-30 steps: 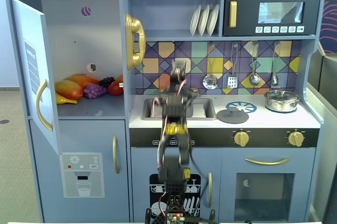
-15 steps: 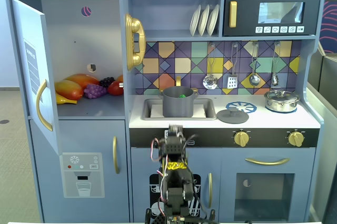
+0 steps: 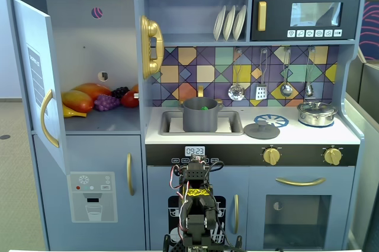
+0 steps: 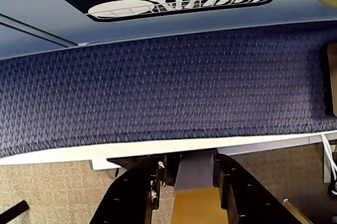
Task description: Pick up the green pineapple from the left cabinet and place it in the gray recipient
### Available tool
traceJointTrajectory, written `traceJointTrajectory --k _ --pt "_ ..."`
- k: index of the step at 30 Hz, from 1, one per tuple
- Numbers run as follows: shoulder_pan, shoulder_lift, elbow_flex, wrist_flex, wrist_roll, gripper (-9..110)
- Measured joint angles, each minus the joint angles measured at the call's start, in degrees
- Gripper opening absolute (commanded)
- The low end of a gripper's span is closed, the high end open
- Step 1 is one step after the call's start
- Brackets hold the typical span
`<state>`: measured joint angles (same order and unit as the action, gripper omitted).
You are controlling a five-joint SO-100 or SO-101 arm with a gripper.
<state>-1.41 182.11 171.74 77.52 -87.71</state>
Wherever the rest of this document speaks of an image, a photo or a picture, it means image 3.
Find gold toy telephone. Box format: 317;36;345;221
140;15;165;80

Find metal slotted spatula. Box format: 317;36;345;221
255;48;268;101

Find red toy tomato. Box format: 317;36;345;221
120;90;140;109

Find purple toy grapes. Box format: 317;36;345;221
94;94;121;112

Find blue cabinet door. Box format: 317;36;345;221
12;0;70;176

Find oven door with window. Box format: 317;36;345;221
248;166;355;250

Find blue toy kitchen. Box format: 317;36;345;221
5;0;367;251

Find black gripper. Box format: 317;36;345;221
188;154;207;170

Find black microwave door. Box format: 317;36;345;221
250;0;361;41

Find gold freezer door handle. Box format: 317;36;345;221
126;153;136;196

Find metal ladle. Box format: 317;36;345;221
280;47;293;98

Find steel pot with lid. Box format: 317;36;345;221
297;101;338;125

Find gold curved door handle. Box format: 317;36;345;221
40;88;60;148

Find white toy plate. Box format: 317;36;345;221
223;5;237;41
232;4;247;41
213;5;227;41

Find gray sink basin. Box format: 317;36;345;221
159;110;245;136

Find gold oven handle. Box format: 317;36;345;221
275;177;327;188

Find black toy grapes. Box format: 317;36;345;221
111;86;130;100

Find gray pot lid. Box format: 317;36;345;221
243;121;281;140

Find metal slotted spoon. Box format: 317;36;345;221
227;48;246;101

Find yellow toy banana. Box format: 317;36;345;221
63;104;89;119

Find gold microwave handle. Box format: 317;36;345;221
257;1;267;32

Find red black servo cable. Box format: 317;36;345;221
171;164;190;232

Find orange red toy mango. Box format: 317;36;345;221
61;90;95;114
72;82;113;101

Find gray pot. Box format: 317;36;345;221
178;96;223;133

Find gold cupboard door handle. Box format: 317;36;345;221
233;194;240;234

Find gold stove knob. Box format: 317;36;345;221
323;147;343;166
262;147;282;166

